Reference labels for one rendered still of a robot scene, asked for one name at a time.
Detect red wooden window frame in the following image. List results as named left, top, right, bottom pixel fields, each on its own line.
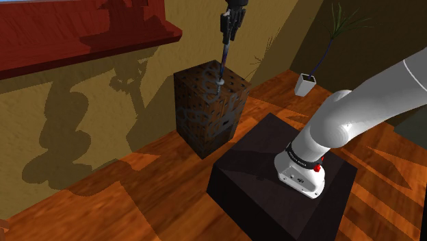
left=0, top=0, right=183, bottom=81

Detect green plant in white pot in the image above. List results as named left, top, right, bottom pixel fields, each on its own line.
left=294, top=2, right=375, bottom=98

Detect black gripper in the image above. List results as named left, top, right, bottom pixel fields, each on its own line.
left=220, top=0, right=250, bottom=46

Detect brown patterned wooden cabinet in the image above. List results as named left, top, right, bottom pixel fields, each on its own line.
left=173, top=60, right=252, bottom=160

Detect dark blue pen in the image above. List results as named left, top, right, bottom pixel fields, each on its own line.
left=216, top=39, right=232, bottom=95

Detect dark robot stand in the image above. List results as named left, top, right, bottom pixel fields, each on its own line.
left=206, top=112, right=359, bottom=241

